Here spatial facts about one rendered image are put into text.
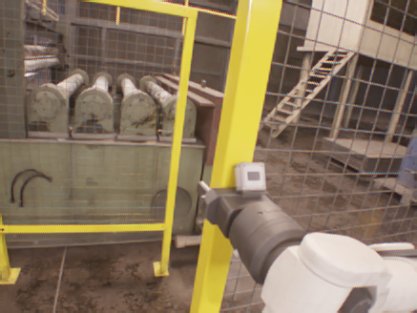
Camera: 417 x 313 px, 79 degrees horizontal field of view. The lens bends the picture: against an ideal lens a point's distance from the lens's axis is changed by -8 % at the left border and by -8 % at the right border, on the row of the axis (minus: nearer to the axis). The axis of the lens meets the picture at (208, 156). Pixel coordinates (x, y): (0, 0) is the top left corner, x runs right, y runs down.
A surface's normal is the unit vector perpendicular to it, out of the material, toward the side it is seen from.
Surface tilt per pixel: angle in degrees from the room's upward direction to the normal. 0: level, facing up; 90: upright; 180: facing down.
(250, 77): 90
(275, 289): 76
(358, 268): 47
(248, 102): 90
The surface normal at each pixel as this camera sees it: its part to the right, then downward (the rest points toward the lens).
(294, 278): -0.87, -0.25
